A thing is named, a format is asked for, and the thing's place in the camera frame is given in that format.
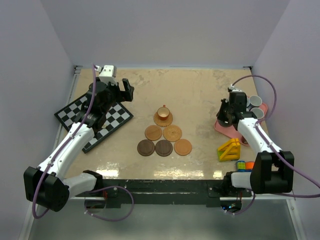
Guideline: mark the grey white cup lower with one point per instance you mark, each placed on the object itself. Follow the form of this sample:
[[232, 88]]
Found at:
[[258, 112]]

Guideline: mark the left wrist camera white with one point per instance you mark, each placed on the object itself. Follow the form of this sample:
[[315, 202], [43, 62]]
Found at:
[[107, 74]]

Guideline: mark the dark brown wooden coaster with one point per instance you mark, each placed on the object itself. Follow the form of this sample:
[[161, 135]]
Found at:
[[145, 147]]

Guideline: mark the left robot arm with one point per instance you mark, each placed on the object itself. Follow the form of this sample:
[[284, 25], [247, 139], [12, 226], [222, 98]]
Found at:
[[46, 184]]

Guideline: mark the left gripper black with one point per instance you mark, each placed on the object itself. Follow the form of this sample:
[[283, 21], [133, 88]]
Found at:
[[123, 96]]

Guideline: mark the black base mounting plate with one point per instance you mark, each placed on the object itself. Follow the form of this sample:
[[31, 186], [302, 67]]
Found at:
[[169, 192]]

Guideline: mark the yellow green wooden block toy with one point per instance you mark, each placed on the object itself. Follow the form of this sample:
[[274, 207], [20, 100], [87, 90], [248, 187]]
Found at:
[[229, 151]]

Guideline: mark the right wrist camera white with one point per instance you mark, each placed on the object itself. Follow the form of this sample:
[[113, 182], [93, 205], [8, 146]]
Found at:
[[232, 88]]

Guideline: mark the grey white cup upper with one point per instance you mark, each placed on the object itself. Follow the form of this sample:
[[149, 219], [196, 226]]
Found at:
[[255, 101]]

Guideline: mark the scalloped light cork coaster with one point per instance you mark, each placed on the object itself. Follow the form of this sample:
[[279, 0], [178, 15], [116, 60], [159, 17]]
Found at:
[[163, 123]]

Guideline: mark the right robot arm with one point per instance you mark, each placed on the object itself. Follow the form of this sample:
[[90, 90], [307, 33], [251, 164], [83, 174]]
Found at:
[[271, 173]]

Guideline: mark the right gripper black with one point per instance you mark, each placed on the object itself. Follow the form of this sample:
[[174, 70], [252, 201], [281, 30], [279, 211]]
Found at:
[[219, 115]]

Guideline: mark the light orange wooden coaster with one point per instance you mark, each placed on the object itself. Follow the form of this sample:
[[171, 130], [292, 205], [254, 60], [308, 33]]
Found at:
[[182, 147]]

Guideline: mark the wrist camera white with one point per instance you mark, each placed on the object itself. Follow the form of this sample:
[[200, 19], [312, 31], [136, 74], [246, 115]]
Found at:
[[232, 88], [107, 74]]

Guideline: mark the round light cork coaster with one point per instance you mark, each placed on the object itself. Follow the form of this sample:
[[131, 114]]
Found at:
[[172, 133]]

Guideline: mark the pink tray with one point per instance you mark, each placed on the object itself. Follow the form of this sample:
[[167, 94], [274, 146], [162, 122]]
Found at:
[[230, 131]]

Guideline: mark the orange blue toy car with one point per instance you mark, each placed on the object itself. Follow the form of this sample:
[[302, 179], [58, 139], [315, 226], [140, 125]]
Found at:
[[242, 166]]

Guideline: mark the black white chessboard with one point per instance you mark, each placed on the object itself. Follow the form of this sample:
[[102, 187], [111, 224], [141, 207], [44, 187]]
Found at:
[[116, 117]]

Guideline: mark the pink cup gold inside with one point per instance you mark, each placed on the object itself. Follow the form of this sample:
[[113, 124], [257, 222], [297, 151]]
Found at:
[[163, 113]]

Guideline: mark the grey white cup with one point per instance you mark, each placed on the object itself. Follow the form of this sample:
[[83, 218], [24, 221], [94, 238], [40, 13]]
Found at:
[[255, 101], [258, 112]]

